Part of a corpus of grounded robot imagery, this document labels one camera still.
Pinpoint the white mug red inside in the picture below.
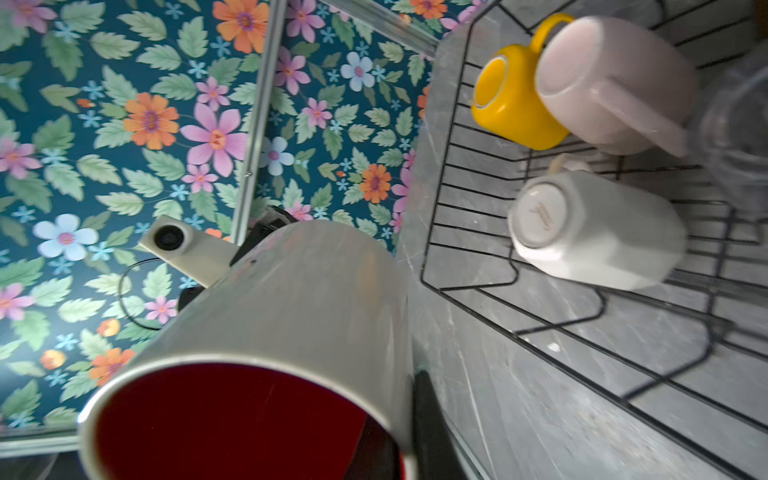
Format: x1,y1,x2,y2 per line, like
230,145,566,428
77,220,418,479

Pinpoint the black wire dish rack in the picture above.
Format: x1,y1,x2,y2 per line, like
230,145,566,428
403,1,767,479

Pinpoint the yellow mug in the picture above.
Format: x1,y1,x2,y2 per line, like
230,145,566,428
471,13,574,151

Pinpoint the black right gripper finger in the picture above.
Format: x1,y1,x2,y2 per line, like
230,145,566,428
412,371,466,480

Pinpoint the clear glass cup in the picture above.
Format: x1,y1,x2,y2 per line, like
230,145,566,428
689,42,767,219

